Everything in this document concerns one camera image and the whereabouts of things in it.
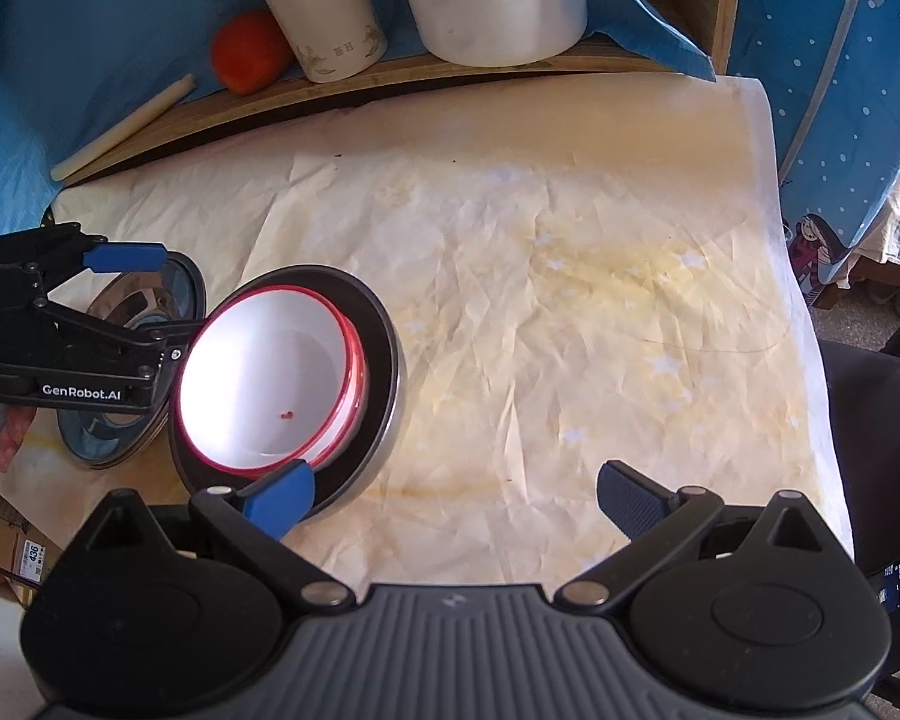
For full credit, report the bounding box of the white rolling stick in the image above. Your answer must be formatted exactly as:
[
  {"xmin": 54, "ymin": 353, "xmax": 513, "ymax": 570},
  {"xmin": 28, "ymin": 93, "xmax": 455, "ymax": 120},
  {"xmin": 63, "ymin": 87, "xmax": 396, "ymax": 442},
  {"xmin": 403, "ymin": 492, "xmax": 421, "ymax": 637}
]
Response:
[{"xmin": 50, "ymin": 73, "xmax": 196, "ymax": 182}]

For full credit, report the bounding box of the cardboard box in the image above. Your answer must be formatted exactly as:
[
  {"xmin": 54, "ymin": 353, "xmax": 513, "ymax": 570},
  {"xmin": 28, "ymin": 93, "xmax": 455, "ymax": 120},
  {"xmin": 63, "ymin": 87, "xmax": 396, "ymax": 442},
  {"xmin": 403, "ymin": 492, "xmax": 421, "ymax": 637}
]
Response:
[{"xmin": 0, "ymin": 494, "xmax": 63, "ymax": 608}]

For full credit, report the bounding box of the black round plate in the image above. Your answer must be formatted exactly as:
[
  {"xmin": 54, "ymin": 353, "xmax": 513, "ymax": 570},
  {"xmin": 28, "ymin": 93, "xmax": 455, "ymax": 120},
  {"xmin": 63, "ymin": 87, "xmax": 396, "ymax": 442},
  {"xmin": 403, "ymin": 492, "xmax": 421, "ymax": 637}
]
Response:
[{"xmin": 169, "ymin": 265, "xmax": 404, "ymax": 517}]

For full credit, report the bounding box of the blue cloth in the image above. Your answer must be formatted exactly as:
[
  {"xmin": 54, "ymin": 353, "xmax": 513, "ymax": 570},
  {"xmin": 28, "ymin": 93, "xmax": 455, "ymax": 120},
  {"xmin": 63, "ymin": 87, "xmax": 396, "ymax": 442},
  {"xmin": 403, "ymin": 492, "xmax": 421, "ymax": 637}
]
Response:
[{"xmin": 0, "ymin": 0, "xmax": 719, "ymax": 246}]

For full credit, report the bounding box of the cream paper table cover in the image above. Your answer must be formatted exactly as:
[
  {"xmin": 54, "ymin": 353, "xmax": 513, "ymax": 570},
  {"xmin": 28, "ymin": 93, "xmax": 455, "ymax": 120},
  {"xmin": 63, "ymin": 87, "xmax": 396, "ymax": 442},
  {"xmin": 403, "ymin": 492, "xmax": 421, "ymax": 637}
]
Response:
[{"xmin": 53, "ymin": 73, "xmax": 852, "ymax": 589}]

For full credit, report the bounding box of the red tomato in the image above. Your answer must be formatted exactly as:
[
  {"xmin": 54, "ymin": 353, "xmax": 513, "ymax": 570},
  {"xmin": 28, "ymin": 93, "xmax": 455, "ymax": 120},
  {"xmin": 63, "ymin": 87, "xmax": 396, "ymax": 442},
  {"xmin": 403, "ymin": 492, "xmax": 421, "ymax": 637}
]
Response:
[{"xmin": 209, "ymin": 10, "xmax": 295, "ymax": 96}]

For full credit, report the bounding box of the black chair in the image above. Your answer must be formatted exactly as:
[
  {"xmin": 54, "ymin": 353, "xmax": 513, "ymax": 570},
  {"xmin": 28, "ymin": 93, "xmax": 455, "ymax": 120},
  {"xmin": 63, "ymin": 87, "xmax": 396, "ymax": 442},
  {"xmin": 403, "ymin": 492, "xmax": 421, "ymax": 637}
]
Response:
[{"xmin": 820, "ymin": 327, "xmax": 900, "ymax": 710}]

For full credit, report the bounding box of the white cylindrical thermos cup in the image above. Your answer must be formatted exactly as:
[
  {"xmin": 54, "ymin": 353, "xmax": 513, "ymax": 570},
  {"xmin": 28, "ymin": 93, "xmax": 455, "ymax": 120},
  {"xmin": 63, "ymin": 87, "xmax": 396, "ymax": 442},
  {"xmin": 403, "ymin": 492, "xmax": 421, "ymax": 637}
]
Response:
[{"xmin": 266, "ymin": 0, "xmax": 388, "ymax": 85}]

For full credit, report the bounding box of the blue dotted fabric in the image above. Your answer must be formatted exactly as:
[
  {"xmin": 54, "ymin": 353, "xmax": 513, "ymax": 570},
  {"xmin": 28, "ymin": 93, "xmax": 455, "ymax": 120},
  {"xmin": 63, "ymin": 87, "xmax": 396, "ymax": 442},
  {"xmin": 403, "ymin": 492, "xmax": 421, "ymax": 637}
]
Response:
[{"xmin": 728, "ymin": 0, "xmax": 900, "ymax": 301}]

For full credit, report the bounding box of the wooden tray shelf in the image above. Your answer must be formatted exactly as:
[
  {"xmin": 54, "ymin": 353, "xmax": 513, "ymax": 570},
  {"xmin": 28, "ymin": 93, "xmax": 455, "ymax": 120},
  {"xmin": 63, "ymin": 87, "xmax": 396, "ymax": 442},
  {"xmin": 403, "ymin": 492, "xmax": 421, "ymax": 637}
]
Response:
[{"xmin": 63, "ymin": 0, "xmax": 738, "ymax": 187}]

